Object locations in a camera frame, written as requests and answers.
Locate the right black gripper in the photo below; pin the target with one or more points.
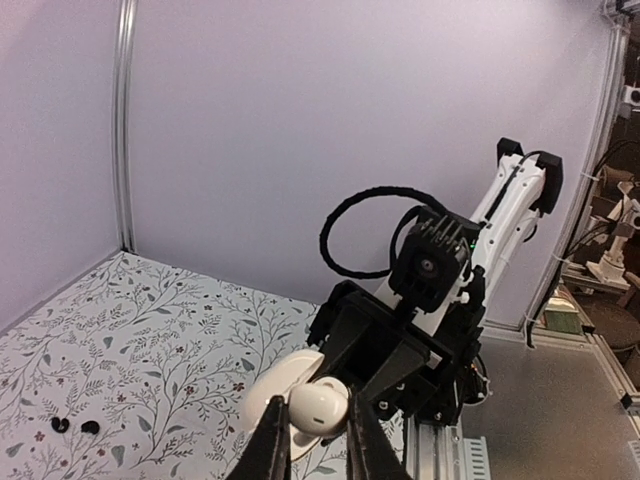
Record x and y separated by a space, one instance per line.
390 362

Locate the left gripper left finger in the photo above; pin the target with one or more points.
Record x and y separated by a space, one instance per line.
267 454

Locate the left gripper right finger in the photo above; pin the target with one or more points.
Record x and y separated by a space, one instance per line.
370 455

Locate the white earbud charging case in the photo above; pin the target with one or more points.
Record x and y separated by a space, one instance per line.
318 409

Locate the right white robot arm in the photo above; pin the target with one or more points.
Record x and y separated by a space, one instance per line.
526 188

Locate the floral patterned table mat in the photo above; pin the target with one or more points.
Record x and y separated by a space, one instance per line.
161 357

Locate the black earbud far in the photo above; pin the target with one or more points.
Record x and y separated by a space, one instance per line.
60 425

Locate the front aluminium rail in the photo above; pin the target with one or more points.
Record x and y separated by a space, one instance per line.
554 412

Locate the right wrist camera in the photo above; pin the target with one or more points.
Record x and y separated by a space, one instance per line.
436 251

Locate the left aluminium frame post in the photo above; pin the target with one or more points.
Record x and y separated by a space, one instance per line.
125 30

